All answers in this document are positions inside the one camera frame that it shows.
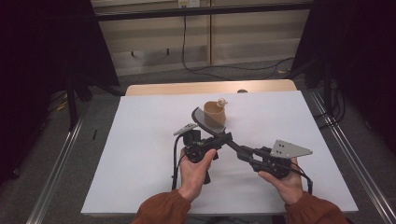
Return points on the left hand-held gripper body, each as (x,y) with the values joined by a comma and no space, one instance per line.
(194,146)

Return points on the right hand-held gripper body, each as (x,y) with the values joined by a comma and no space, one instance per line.
(277,163)

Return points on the black spatula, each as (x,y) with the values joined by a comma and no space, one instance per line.
(205,123)

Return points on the tan cup with small figure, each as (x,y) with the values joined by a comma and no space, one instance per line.
(215,112)

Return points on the person's right hand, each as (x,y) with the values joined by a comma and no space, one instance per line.
(289,186)

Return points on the person's left hand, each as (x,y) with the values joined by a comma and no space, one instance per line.
(193,177)

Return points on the small dark round object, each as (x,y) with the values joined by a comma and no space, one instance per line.
(242,91)

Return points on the wooden table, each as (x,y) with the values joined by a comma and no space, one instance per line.
(186,88)

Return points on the yellow floor tape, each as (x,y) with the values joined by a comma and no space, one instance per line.
(282,72)

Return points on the black metal stand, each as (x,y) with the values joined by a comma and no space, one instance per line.
(72,105)

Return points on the black horizontal bar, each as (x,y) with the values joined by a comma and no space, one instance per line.
(202,11)

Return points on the black curtain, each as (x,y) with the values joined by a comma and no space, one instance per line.
(367,62)
(37,77)

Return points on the aluminium floor rail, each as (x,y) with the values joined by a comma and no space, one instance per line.
(54,174)
(355,155)

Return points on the white wall socket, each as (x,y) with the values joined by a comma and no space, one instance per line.
(189,3)

